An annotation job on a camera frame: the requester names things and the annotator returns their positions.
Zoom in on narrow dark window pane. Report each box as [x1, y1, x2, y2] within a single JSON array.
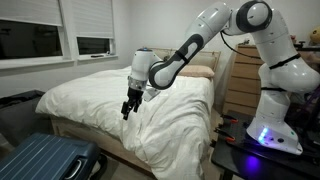
[[76, 36, 112, 56]]

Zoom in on orange black clamp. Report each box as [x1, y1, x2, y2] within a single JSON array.
[[214, 127, 237, 144], [221, 114, 240, 125]]

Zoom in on white quilted duvet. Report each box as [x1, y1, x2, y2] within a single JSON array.
[[35, 65, 215, 180]]

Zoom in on dark grey sofa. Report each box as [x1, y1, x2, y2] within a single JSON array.
[[0, 89, 55, 148]]

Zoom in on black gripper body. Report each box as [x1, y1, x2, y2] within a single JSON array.
[[125, 86, 145, 106]]

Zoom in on pink pillow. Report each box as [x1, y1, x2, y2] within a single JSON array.
[[178, 64, 216, 80]]

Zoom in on black robot table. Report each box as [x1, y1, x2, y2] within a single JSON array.
[[210, 109, 320, 180]]

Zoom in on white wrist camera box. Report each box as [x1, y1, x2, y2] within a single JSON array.
[[142, 86, 162, 103]]

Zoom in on wide dark window pane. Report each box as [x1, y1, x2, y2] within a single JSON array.
[[0, 19, 64, 61]]

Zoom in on blue hard-shell suitcase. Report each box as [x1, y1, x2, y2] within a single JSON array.
[[0, 133, 101, 180]]

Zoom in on narrow white window blind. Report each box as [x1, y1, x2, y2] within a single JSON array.
[[71, 0, 115, 39]]

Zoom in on light wooden dresser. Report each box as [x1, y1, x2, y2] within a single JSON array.
[[222, 43, 271, 117]]

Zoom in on thin black camera cable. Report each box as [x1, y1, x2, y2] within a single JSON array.
[[219, 29, 265, 61]]

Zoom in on light wooden bed frame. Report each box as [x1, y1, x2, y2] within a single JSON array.
[[49, 114, 158, 180]]

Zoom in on wide white window blind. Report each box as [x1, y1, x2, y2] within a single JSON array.
[[0, 0, 64, 28]]

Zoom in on yellow plush toy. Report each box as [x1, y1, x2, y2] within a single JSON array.
[[309, 27, 320, 46]]

